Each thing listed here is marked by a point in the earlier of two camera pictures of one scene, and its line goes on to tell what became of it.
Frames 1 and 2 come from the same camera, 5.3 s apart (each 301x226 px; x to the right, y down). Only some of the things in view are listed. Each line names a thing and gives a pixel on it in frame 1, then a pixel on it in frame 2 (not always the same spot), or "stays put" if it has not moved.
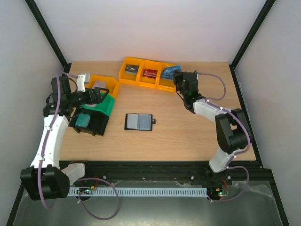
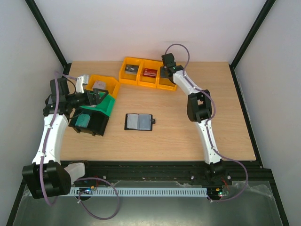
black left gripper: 96,92 stays put
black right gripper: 178,76 -> 164,73
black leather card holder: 138,122 stays put
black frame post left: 44,26 stays put
